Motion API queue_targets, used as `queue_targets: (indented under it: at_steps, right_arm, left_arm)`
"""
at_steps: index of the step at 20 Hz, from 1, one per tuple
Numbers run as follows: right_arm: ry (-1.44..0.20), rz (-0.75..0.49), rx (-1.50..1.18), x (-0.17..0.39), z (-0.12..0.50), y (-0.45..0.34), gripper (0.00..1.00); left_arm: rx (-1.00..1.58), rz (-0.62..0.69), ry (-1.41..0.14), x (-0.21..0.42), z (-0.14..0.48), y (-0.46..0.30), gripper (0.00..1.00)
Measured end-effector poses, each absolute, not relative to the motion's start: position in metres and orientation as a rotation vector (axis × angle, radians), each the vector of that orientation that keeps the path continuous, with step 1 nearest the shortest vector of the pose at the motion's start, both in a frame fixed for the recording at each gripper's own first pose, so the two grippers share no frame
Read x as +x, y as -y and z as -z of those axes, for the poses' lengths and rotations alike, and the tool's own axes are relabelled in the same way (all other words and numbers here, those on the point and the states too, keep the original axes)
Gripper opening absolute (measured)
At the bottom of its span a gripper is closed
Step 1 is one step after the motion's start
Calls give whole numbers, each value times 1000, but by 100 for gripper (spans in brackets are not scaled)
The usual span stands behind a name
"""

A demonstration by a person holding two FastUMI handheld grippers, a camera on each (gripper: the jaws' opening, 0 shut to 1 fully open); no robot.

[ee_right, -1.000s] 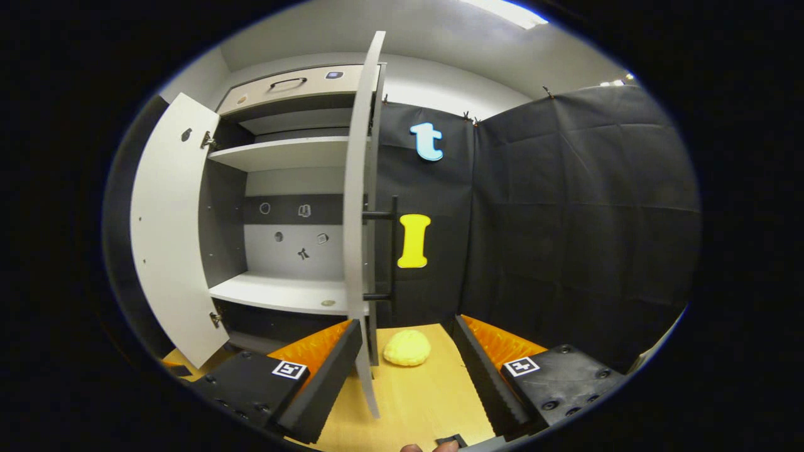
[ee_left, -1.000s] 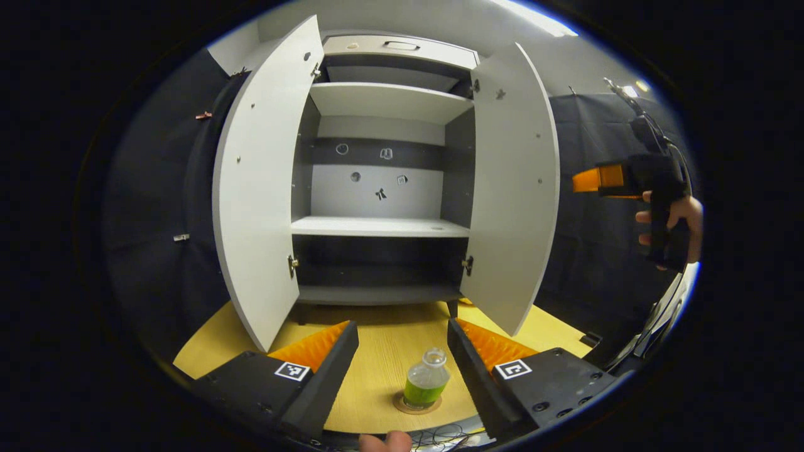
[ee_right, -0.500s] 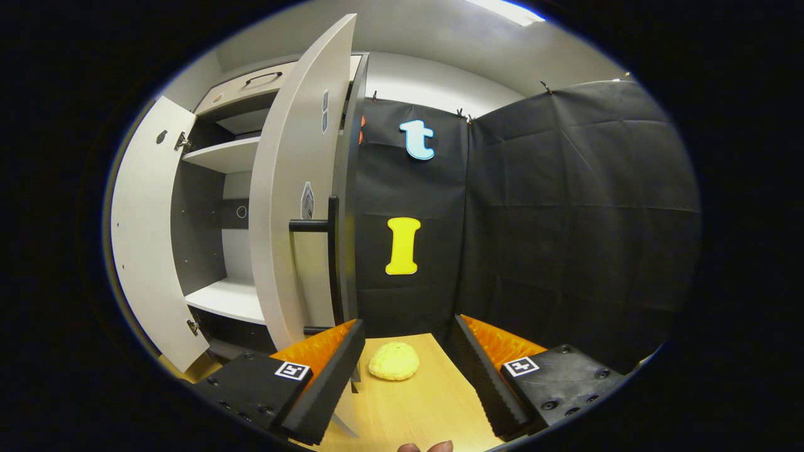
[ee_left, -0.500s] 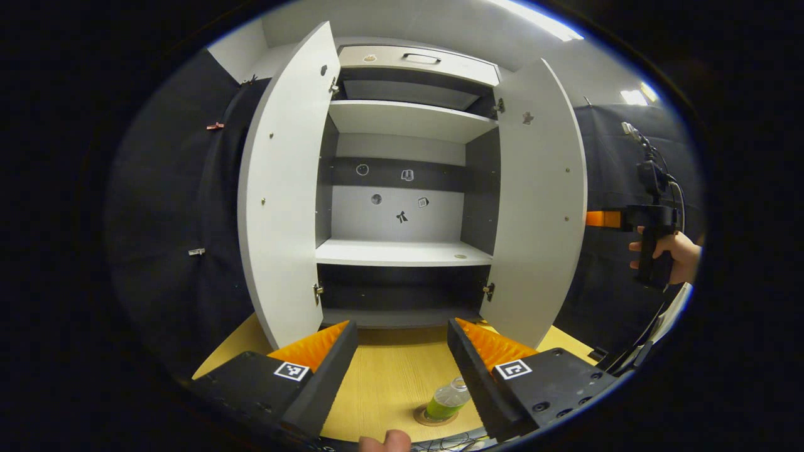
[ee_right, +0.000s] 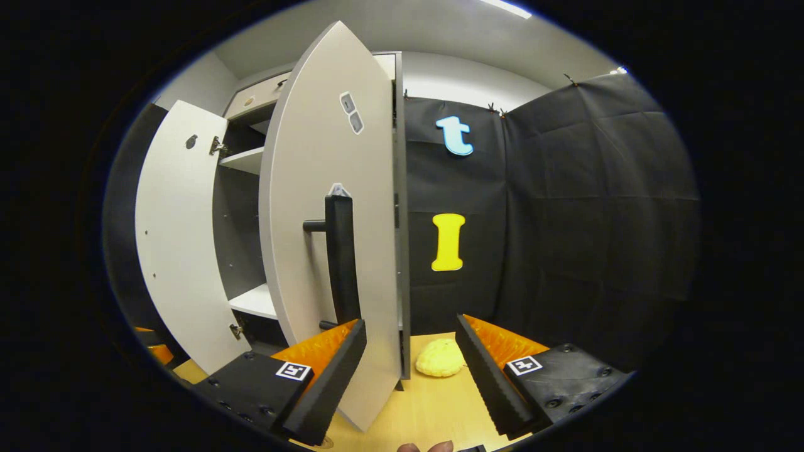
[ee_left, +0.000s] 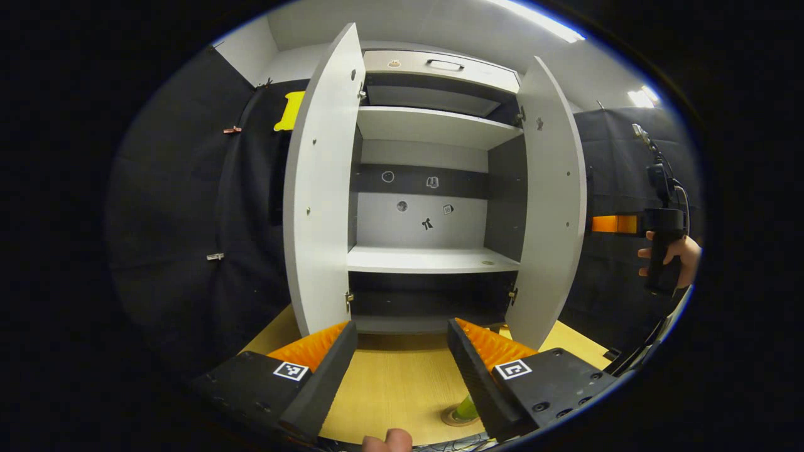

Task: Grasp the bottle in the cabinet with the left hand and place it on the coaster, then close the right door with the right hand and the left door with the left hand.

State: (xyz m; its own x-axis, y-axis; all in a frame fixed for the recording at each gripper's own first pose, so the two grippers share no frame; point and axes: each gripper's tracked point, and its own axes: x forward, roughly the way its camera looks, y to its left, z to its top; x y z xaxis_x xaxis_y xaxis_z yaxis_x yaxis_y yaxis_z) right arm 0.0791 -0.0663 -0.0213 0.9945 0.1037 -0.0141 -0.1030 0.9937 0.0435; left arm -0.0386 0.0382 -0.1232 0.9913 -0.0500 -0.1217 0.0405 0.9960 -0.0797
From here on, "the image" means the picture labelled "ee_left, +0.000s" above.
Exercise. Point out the round cork coaster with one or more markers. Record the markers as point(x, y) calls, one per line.
point(451, 418)

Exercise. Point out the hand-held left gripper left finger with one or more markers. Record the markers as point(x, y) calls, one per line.
point(330, 376)

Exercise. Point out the black backdrop cloth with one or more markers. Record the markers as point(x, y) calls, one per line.
point(615, 282)
point(176, 220)

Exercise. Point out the long ceiling light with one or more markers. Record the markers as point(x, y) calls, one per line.
point(540, 19)

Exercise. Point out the white cabinet drawer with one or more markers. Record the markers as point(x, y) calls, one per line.
point(480, 73)

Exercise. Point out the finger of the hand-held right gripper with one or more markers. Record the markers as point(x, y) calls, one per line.
point(606, 224)

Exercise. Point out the black table clamp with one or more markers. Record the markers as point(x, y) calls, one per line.
point(612, 353)

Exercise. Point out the small ceiling light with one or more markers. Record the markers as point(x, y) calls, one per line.
point(642, 98)

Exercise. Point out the green label plastic bottle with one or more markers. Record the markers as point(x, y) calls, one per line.
point(468, 409)

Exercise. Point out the white and grey cabinet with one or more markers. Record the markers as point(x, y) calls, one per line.
point(389, 229)

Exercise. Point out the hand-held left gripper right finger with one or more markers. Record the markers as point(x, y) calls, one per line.
point(477, 383)

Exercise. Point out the metal door hinge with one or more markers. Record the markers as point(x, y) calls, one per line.
point(520, 116)
point(512, 295)
point(347, 300)
point(362, 94)

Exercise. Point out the white cabinet door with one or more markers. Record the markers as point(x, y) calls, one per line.
point(553, 207)
point(320, 188)

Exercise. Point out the white cabinet shelf board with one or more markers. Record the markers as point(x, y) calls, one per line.
point(433, 125)
point(427, 258)

